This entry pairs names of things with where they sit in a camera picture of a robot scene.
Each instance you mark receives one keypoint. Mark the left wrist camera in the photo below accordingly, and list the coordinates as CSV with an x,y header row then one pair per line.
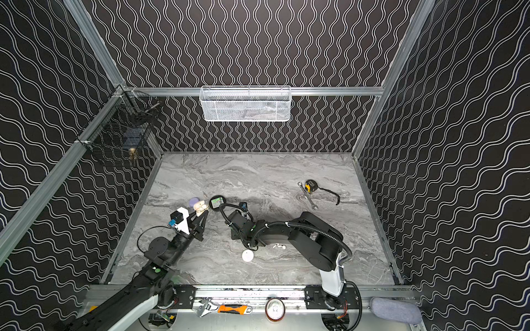
x,y
179,220

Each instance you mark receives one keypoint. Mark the black round digital timer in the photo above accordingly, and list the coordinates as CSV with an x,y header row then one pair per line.
x,y
216,202

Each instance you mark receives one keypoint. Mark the soda can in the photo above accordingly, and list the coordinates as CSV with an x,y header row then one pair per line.
x,y
275,310

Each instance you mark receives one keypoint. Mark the purple earbud charging case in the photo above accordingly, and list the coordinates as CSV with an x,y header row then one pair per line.
x,y
193,201

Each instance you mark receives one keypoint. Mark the adjustable wrench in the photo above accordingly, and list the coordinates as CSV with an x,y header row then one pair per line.
x,y
206,307

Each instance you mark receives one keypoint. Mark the silver combination wrench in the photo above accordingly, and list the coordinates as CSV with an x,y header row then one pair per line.
x,y
307,196

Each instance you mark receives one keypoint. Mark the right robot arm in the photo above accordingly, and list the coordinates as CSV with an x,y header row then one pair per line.
x,y
318,242

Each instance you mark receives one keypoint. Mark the white wire mesh basket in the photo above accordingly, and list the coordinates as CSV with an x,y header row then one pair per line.
x,y
246,103

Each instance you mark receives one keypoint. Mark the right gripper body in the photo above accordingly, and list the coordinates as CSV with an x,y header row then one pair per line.
x,y
234,236

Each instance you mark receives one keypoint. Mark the white round earbud case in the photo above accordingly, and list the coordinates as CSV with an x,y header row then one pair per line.
x,y
248,256

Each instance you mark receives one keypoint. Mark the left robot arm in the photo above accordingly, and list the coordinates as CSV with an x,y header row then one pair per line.
x,y
152,287

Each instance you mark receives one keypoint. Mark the orange handled tool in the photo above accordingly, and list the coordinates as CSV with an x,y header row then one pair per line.
x,y
235,309

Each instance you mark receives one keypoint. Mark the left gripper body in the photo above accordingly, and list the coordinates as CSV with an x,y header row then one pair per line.
x,y
192,227

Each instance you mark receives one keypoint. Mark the grey cloth roll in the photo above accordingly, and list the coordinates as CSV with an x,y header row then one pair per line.
x,y
394,310

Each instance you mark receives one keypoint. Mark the yellow black tape measure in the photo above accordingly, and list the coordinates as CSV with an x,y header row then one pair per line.
x,y
312,186

